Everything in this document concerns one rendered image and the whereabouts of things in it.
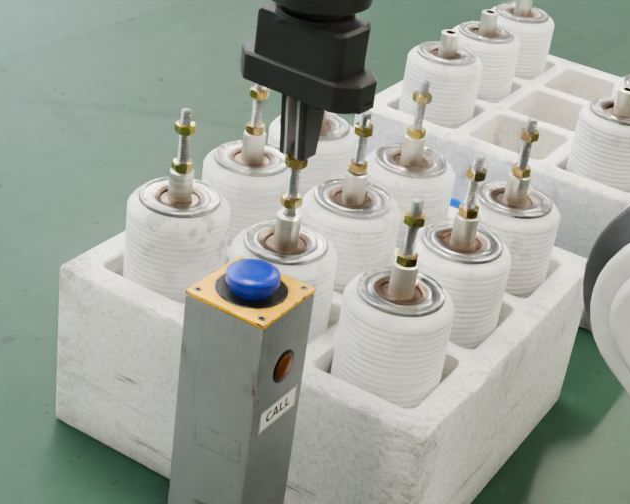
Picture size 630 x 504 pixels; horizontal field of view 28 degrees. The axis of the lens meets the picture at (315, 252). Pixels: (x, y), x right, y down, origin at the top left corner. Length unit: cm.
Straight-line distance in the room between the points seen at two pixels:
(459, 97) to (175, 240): 56
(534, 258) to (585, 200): 27
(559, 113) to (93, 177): 64
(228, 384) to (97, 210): 77
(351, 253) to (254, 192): 12
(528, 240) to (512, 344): 12
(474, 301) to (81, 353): 38
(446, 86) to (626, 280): 86
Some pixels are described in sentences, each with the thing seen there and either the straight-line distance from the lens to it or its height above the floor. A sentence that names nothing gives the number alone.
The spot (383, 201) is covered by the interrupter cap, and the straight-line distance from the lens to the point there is 121.
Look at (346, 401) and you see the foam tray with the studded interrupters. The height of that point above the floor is 18.
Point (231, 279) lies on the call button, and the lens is 90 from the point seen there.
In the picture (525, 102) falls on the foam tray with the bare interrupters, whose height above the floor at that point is 17.
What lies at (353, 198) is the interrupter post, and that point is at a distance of 119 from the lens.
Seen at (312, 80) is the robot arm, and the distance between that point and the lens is 101.
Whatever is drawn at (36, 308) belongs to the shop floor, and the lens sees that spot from 146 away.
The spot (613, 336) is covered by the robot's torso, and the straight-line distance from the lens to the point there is 75.
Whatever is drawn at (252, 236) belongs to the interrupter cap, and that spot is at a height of 25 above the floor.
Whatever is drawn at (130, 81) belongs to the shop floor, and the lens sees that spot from 206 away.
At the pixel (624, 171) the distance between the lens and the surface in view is 152.
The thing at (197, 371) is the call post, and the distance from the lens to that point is 94.
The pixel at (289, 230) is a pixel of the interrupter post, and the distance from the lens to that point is 109.
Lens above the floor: 80
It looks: 30 degrees down
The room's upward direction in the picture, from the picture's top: 8 degrees clockwise
